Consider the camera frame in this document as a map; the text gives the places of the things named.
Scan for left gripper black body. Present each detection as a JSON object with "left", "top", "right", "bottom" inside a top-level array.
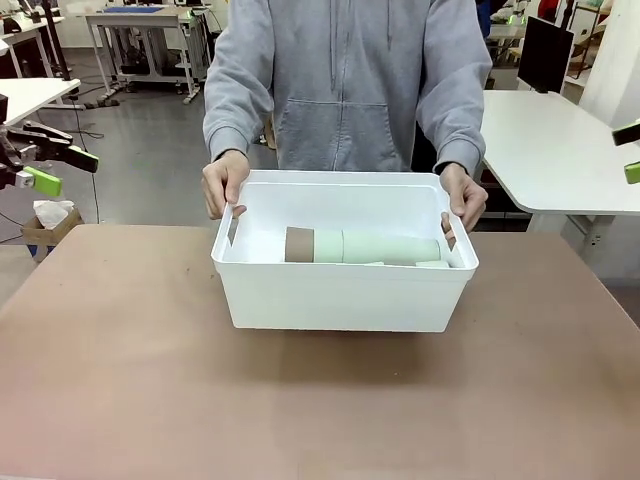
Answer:
[{"left": 0, "top": 93, "right": 22, "bottom": 174}]

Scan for brown plastic cup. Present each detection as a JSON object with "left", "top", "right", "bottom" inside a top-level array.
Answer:
[{"left": 284, "top": 225, "right": 316, "bottom": 265}]

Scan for white plastic basket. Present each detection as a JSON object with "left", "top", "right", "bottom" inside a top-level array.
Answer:
[{"left": 210, "top": 169, "right": 481, "bottom": 334}]

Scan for person right forearm grey sleeve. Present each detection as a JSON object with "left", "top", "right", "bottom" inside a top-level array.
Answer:
[{"left": 202, "top": 29, "right": 275, "bottom": 164}]

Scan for person left forearm grey sleeve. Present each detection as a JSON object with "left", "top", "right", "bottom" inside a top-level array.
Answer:
[{"left": 430, "top": 29, "right": 494, "bottom": 177}]

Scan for person right hand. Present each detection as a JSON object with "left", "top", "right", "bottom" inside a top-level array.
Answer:
[{"left": 201, "top": 158, "right": 249, "bottom": 222}]

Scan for person left hand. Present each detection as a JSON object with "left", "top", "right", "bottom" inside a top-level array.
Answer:
[{"left": 438, "top": 162, "right": 489, "bottom": 233}]

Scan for white crumpled tissue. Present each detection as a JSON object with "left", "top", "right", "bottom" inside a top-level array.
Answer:
[{"left": 32, "top": 199, "right": 77, "bottom": 225}]

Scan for small white side table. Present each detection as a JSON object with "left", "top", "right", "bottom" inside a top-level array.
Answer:
[{"left": 0, "top": 77, "right": 83, "bottom": 174}]

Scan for cardboard box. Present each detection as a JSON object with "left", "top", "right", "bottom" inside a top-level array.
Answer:
[{"left": 20, "top": 207, "right": 86, "bottom": 264}]

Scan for white background desks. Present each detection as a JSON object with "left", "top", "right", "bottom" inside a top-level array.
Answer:
[{"left": 0, "top": 13, "right": 67, "bottom": 79}]

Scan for black tripod pole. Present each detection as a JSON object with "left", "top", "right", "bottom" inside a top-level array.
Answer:
[{"left": 41, "top": 0, "right": 86, "bottom": 110}]

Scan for wooden chair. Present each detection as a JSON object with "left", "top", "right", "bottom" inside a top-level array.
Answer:
[{"left": 569, "top": 0, "right": 609, "bottom": 81}]

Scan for black monitor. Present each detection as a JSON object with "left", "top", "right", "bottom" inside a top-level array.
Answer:
[{"left": 516, "top": 15, "right": 576, "bottom": 96}]

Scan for grey metal workbench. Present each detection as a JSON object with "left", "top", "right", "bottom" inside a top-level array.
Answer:
[{"left": 84, "top": 5, "right": 222, "bottom": 106}]

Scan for blue jacket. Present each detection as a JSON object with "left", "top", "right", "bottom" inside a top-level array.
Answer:
[{"left": 476, "top": 0, "right": 494, "bottom": 37}]

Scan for person torso grey hoodie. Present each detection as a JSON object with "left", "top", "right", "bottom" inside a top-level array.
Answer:
[{"left": 268, "top": 0, "right": 437, "bottom": 173}]

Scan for thin black floor cable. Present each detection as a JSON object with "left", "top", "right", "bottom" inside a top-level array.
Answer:
[{"left": 73, "top": 96, "right": 100, "bottom": 224}]

